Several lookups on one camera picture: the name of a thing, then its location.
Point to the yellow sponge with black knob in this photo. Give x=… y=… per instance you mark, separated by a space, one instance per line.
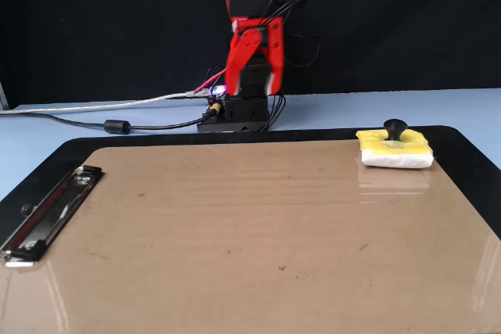
x=391 y=160

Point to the brown clipboard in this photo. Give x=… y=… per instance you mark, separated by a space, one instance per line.
x=250 y=271

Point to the black mat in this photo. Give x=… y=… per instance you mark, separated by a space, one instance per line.
x=469 y=154

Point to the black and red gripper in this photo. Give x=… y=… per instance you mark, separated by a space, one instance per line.
x=250 y=3

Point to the metal post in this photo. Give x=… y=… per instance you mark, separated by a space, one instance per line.
x=3 y=95

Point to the metal clipboard clip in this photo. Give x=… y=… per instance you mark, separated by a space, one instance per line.
x=47 y=216

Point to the yellow power jack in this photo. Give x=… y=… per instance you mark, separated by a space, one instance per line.
x=216 y=108

